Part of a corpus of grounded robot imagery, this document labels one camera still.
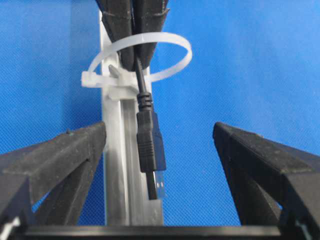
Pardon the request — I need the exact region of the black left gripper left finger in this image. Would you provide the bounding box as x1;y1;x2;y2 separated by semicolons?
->
0;122;107;226

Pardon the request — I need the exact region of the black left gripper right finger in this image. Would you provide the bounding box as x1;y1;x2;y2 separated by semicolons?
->
212;122;320;240

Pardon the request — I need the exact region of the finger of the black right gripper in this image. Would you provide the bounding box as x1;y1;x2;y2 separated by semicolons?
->
96;0;135;71
134;0;170;69

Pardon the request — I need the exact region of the black USB cable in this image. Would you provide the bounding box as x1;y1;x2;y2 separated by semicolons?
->
134;56;168;201

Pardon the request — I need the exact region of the white zip tie loop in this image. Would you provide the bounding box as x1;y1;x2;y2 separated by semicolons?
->
81;32;193;101

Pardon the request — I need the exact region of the aluminium extrusion frame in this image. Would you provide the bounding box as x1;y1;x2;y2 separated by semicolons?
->
98;9;165;227

